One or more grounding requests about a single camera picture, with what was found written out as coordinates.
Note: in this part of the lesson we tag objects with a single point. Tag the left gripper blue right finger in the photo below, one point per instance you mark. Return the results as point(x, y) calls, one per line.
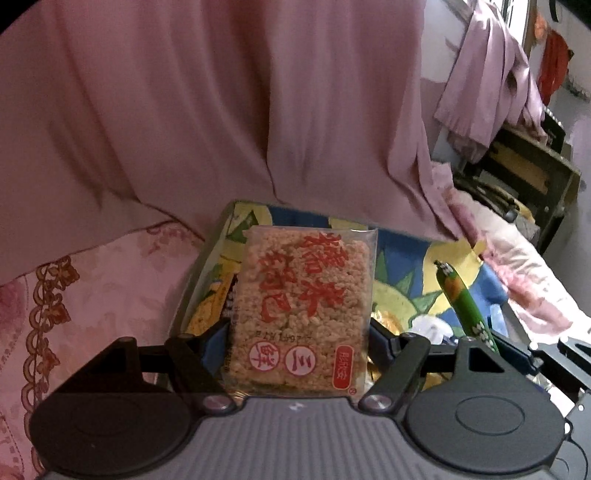
point(400, 360)

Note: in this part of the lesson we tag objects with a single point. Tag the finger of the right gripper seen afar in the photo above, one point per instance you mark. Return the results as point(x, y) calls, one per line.
point(517, 355)

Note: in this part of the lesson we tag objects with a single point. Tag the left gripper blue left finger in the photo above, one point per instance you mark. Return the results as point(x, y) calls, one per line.
point(192, 365)

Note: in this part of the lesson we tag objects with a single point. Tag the green sausage stick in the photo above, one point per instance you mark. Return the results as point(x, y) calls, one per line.
point(462, 302)

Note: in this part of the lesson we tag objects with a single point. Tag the rice cracker pack red letters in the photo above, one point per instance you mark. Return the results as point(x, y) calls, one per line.
point(301, 313)

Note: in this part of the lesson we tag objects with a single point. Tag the grey tray with painted paper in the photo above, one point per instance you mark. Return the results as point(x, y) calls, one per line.
point(209, 295)

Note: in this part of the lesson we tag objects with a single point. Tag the pink floral bedsheet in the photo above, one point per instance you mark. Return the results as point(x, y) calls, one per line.
point(58, 316)

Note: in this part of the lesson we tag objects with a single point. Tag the dark wooden desk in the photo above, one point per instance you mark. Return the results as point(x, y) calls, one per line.
point(539, 177)

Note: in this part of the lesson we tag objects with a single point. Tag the pink curtain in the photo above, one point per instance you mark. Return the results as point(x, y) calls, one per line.
point(116, 115)

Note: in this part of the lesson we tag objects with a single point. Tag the short purple window curtain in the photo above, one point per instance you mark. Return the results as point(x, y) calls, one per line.
point(490, 85)

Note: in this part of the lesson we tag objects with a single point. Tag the red hanging cloth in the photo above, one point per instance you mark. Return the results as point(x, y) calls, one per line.
point(555, 60)

